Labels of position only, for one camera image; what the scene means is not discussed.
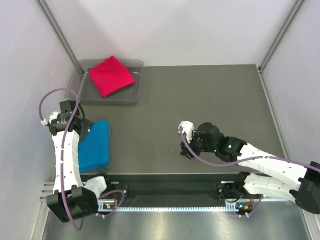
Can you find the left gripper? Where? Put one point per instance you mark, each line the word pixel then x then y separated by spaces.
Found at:
pixel 87 125

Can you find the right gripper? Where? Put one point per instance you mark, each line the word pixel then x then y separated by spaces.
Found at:
pixel 195 135

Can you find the bright blue t-shirt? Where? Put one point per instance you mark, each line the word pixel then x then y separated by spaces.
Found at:
pixel 94 151

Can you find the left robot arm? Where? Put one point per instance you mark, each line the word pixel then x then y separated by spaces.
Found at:
pixel 72 199

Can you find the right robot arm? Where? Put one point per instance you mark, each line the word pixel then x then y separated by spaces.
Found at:
pixel 294 181

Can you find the folded dark blue t-shirt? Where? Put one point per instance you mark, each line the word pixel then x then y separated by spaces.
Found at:
pixel 110 145

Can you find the clear grey plastic bin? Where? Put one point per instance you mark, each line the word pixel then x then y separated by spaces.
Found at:
pixel 84 86

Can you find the folded red t-shirt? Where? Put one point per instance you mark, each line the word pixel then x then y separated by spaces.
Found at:
pixel 111 76

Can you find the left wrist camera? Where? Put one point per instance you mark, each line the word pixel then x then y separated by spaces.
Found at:
pixel 53 116

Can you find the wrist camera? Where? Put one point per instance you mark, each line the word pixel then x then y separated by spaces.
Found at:
pixel 53 116
pixel 186 129

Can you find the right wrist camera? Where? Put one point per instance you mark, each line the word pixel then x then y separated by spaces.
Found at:
pixel 186 129

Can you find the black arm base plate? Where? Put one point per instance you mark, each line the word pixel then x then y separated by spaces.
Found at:
pixel 213 190

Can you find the slotted cable duct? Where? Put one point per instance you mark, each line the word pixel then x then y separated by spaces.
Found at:
pixel 226 207

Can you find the right corner aluminium post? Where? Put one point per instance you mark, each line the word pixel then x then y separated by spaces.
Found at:
pixel 298 4

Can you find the corner aluminium post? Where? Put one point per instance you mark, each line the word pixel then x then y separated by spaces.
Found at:
pixel 44 7
pixel 298 4

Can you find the aluminium rail frame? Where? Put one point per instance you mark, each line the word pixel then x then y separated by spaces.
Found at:
pixel 269 187

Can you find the left corner aluminium post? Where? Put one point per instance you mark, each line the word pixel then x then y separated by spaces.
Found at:
pixel 44 7

